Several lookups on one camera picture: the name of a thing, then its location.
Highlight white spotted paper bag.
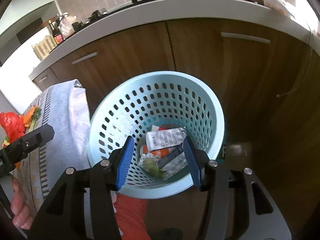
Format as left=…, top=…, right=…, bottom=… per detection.
left=138, top=153, right=160, bottom=173

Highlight green vegetable scraps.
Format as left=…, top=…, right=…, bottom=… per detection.
left=144, top=158, right=168, bottom=180

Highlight red plastic bag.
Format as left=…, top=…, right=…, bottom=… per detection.
left=0, top=112, right=25, bottom=143

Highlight pink grey printed carton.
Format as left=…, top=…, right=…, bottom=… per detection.
left=145, top=127, right=187, bottom=151

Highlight orange peel scraps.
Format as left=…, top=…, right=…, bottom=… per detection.
left=23, top=106, right=42, bottom=132

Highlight white printed paper carton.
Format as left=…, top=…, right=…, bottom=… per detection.
left=157, top=144, right=187, bottom=180

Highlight orange soymilk paper cup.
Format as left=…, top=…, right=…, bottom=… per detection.
left=140, top=145, right=175, bottom=158

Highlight wooden kitchen cabinet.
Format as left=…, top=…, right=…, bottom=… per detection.
left=31, top=18, right=319, bottom=215

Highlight person's left hand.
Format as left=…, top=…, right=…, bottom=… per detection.
left=11, top=177, right=33, bottom=230

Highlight multicolour puzzle cube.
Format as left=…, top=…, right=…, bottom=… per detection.
left=2, top=136, right=10, bottom=148

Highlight light blue perforated waste basket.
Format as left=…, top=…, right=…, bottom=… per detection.
left=86, top=71, right=225, bottom=199

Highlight patterned blue grey tablecloth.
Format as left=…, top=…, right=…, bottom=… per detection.
left=9, top=79, right=90, bottom=217

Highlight cream woven basket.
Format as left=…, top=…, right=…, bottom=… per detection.
left=32, top=35, right=57, bottom=61

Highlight dark soy sauce bottle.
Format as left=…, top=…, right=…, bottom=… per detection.
left=48, top=20, right=63, bottom=45

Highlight clear plastic bag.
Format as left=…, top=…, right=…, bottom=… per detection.
left=59, top=14, right=77, bottom=40

